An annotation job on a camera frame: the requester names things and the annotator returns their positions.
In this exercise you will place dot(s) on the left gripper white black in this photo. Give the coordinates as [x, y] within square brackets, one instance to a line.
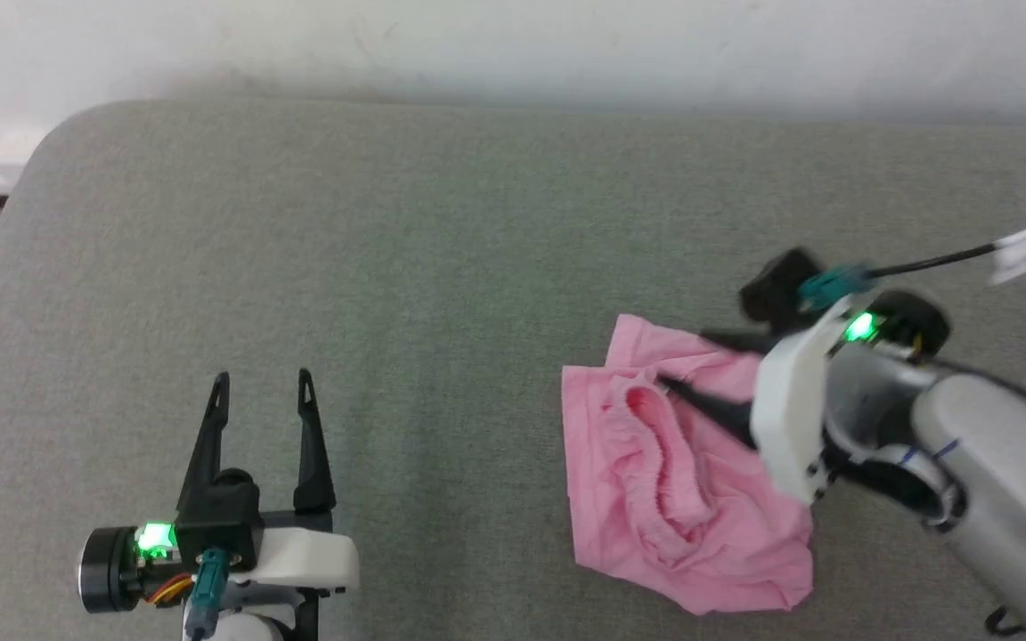
[304, 556]

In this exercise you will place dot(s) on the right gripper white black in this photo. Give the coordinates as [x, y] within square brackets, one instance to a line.
[789, 401]

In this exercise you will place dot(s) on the pink cloth garment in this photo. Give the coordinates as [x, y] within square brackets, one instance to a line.
[655, 499]

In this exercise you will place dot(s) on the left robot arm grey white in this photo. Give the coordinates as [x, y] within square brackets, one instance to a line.
[250, 628]

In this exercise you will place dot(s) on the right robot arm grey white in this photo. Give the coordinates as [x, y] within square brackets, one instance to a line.
[1003, 481]

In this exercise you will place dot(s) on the grey fabric sofa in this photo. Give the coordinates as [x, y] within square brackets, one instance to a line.
[442, 294]

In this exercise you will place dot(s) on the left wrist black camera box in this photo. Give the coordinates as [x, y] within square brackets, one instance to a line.
[219, 525]

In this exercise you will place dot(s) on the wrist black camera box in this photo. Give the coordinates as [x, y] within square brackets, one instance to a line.
[219, 525]
[776, 285]

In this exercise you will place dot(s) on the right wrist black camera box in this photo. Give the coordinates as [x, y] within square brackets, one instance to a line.
[776, 285]

